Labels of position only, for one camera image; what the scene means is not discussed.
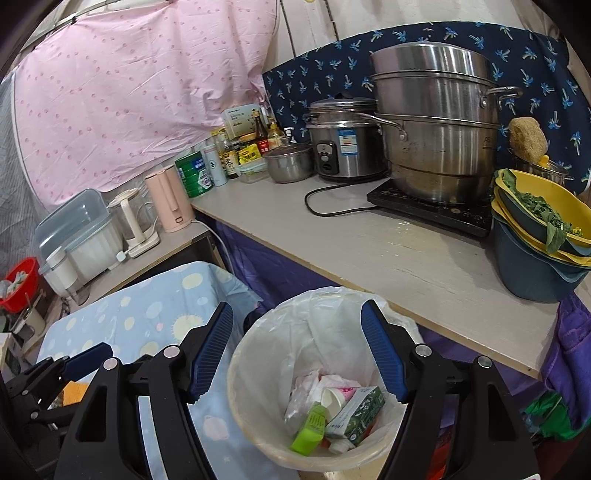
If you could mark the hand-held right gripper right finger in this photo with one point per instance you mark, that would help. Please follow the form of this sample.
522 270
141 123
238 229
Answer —
385 357

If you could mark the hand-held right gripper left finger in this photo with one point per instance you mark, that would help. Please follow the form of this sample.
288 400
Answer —
210 357

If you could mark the dark blue plastic basin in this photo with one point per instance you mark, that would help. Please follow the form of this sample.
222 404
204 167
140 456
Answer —
531 272

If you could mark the glass kettle with white base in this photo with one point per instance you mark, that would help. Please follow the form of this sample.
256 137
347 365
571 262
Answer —
131 221

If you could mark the stacked yellow and blue basins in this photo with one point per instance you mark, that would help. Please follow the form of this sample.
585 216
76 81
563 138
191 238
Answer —
572 230

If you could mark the pink dotted cloth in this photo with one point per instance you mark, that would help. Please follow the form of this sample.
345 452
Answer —
138 92

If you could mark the white dish rack with lid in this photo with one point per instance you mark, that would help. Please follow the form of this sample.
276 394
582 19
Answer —
78 230

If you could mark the red labelled sauce bottle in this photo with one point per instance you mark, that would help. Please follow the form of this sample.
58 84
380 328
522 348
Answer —
262 136

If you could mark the pink electric kettle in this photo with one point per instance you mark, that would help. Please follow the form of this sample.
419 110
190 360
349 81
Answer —
170 198

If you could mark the green tin can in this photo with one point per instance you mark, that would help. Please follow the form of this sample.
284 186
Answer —
194 174

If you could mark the green plastic bag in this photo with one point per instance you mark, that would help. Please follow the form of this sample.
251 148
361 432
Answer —
551 413

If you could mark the red plastic basin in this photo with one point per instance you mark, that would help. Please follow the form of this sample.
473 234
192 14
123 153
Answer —
18 286

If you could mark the white lidded jar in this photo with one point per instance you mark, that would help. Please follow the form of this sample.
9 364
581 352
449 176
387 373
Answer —
62 277

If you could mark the white and green carton box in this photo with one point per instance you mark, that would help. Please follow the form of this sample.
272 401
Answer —
241 121

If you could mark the large steel steamer pot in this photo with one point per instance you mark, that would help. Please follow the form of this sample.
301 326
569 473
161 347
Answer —
438 129

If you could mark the purple cloth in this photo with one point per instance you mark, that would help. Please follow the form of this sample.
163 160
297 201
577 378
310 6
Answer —
572 360

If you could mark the small steel saucepan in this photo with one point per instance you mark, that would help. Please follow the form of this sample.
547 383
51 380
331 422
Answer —
551 173

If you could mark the dark sauce bottle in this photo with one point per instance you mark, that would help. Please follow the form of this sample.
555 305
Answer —
230 161

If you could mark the small steel pot with lid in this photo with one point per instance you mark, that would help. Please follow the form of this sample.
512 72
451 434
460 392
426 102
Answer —
288 161

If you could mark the pink flowered paper cup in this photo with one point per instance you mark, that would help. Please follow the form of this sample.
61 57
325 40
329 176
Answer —
337 398

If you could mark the white paper towel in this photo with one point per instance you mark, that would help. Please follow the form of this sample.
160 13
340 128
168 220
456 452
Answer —
304 392

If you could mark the yellow labelled food container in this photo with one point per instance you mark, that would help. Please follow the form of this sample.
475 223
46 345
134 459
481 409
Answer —
251 159

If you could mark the green and white milk carton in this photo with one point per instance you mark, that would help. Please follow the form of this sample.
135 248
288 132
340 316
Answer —
358 415

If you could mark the steel rice cooker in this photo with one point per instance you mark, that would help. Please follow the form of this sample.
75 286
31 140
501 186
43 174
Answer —
346 143

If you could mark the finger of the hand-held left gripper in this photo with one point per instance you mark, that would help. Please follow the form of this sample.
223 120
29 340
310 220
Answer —
48 416
87 357

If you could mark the white thermos bottle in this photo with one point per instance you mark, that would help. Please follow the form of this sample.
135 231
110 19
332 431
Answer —
214 166

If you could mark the white power plug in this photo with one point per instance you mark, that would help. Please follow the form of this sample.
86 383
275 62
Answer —
121 256

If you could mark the amber bottle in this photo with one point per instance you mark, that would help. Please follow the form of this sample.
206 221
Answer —
275 136

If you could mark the yellow foam fruit net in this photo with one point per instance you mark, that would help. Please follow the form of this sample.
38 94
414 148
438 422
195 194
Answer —
75 393

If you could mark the bin with white liner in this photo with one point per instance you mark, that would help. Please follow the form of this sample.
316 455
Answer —
258 369

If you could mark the loofah sponge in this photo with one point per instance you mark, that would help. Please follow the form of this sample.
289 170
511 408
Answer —
527 138

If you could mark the green leafy vegetables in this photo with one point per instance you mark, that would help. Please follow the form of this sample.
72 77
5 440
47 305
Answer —
540 207

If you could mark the navy printed cloth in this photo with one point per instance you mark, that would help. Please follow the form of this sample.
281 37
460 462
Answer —
545 74

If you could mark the green cardboard box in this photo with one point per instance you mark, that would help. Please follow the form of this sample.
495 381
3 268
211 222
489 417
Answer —
309 427

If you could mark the light blue dotted tablecloth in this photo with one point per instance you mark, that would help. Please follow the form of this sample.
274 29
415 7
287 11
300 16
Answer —
152 300

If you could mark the black induction cooker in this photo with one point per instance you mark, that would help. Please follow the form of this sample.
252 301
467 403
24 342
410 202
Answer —
443 214

